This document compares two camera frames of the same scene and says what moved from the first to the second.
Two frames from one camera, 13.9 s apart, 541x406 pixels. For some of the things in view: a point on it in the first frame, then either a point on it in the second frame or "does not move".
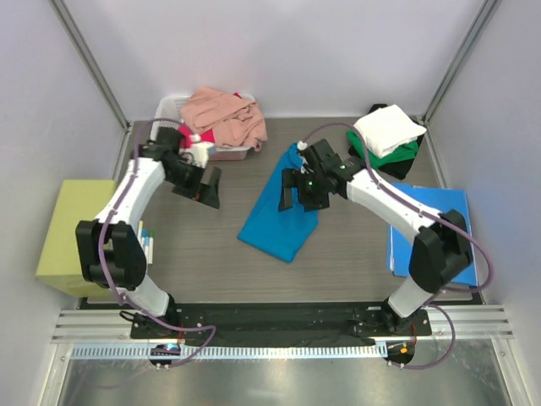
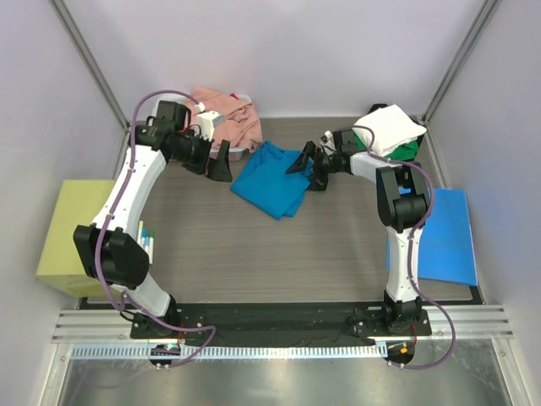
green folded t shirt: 403,153 does not move
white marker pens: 146,238 does not move
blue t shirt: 281,233 to 265,183
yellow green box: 59,264 does not move
